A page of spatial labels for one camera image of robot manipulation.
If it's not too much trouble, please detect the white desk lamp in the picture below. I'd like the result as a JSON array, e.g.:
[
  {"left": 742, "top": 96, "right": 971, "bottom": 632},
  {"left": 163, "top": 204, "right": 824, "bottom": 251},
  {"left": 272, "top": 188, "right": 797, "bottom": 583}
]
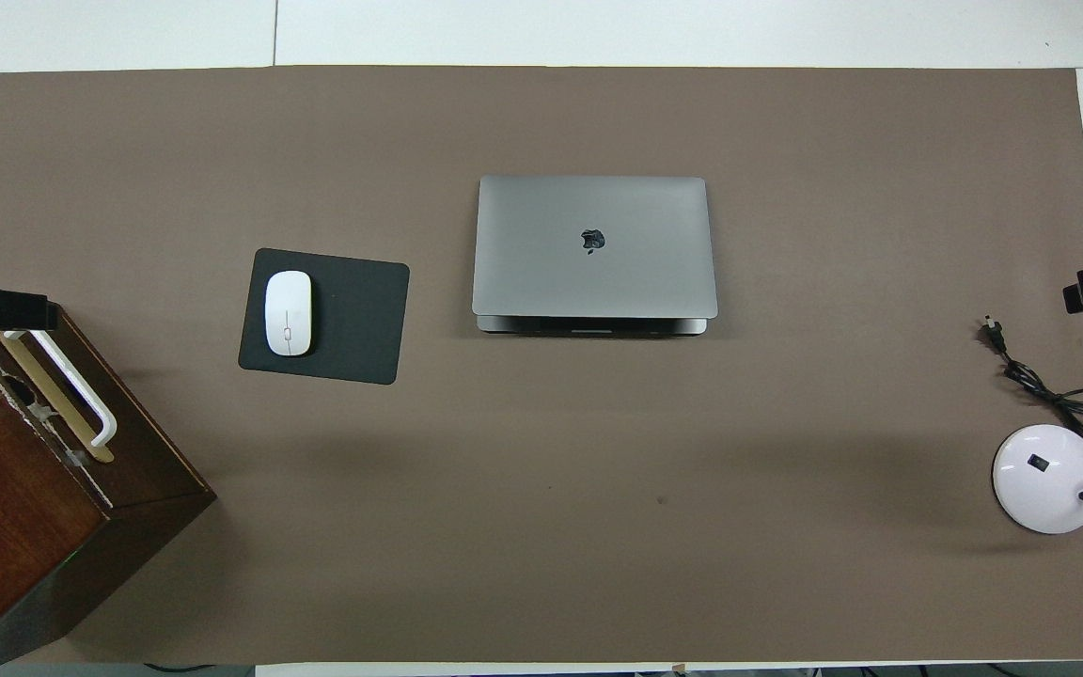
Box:
[{"left": 992, "top": 362, "right": 1083, "bottom": 535}]

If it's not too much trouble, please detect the white box handle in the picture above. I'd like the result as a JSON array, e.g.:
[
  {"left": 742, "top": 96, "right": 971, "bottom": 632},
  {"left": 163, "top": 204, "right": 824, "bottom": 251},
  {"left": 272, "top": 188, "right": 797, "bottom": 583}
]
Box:
[{"left": 3, "top": 329, "right": 118, "bottom": 449}]

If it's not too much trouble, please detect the black mouse pad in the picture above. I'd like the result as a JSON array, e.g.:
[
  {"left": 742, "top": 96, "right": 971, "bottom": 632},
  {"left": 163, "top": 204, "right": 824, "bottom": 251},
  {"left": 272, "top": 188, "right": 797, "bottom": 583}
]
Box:
[{"left": 238, "top": 247, "right": 411, "bottom": 386}]

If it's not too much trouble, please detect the grey laptop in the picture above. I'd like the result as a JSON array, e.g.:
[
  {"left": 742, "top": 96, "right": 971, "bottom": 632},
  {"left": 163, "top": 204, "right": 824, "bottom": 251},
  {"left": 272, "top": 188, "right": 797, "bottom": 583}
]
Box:
[{"left": 471, "top": 175, "right": 720, "bottom": 337}]

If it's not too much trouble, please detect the black lamp power cable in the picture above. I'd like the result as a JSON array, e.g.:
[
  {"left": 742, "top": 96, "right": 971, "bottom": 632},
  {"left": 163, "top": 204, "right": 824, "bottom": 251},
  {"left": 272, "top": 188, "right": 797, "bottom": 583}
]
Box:
[{"left": 983, "top": 317, "right": 1083, "bottom": 445}]

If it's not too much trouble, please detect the brown table mat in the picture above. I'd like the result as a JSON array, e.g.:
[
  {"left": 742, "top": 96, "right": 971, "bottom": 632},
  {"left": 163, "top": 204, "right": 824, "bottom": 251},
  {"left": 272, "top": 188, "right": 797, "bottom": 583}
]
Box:
[{"left": 0, "top": 66, "right": 1083, "bottom": 666}]

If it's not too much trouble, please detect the gold handle plate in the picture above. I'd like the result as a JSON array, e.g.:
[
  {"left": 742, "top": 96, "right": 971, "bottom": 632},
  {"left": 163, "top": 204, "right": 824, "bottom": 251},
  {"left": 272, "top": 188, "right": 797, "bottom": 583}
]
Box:
[{"left": 0, "top": 329, "right": 116, "bottom": 464}]

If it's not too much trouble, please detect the dark wooden box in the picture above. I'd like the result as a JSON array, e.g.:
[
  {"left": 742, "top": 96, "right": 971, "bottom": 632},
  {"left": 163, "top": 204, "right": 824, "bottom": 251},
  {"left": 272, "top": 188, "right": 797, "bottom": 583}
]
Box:
[{"left": 0, "top": 275, "right": 217, "bottom": 676}]

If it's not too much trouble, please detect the white computer mouse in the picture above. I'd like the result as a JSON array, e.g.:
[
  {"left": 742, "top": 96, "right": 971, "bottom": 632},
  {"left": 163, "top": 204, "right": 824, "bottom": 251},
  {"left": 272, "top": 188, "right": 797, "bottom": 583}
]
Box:
[{"left": 264, "top": 270, "right": 314, "bottom": 357}]

